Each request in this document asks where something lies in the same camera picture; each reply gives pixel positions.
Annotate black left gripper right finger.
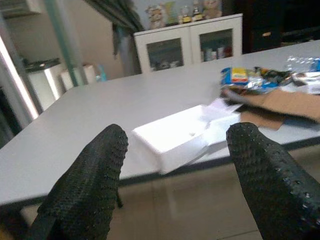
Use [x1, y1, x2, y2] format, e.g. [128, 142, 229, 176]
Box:
[225, 121, 320, 240]

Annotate silver blue foil wrapper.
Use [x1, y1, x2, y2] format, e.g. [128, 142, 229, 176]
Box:
[243, 74, 279, 95]

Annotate white paper roll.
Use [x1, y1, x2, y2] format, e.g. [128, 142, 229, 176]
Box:
[82, 63, 98, 85]

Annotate teal bottle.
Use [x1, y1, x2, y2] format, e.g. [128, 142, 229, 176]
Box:
[96, 64, 108, 82]

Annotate white paper sheet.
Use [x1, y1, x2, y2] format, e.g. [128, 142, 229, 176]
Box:
[201, 97, 243, 123]

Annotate beige teddy bear figurine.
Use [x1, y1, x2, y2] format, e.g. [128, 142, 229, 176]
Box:
[146, 6, 167, 30]

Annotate white foam tray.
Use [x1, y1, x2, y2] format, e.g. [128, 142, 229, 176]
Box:
[131, 104, 240, 175]

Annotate green door post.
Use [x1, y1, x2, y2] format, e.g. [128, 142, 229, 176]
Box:
[44, 0, 88, 87]

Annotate large brown cardboard piece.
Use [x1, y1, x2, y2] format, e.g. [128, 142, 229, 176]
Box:
[246, 88, 320, 122]

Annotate white crumpled carton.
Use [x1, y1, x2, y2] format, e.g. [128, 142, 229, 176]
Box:
[282, 72, 320, 95]

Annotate white glass-door cabinet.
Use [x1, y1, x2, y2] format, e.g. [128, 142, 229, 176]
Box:
[133, 13, 243, 75]

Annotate green yellow figurine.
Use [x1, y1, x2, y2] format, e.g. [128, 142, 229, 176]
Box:
[163, 1, 180, 26]

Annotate black crumpled wrapper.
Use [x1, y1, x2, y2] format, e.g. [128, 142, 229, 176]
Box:
[252, 66, 294, 86]

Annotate large brown teddy bear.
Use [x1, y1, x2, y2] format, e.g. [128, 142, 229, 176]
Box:
[202, 0, 223, 20]

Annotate silver bin with black lid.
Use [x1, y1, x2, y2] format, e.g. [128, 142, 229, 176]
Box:
[24, 58, 65, 111]

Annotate dark wooden cabinet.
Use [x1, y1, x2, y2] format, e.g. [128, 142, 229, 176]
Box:
[241, 0, 320, 55]

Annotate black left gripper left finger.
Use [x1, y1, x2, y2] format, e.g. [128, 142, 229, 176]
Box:
[26, 123, 130, 240]

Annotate dark green curtain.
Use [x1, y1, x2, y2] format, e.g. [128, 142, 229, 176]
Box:
[84, 0, 145, 61]

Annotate clear plastic bottle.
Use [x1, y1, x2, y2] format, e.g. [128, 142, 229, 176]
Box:
[284, 55, 320, 74]

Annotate small brown cardboard piece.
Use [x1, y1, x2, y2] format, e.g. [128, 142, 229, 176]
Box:
[239, 111, 286, 131]

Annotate grey folding table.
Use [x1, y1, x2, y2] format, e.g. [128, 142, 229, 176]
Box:
[0, 39, 320, 208]

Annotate blue yellow snack bag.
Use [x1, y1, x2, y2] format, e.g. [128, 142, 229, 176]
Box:
[219, 66, 251, 87]

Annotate small gold-base trophy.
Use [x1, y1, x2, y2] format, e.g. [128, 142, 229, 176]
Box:
[178, 6, 192, 25]
[191, 0, 205, 22]

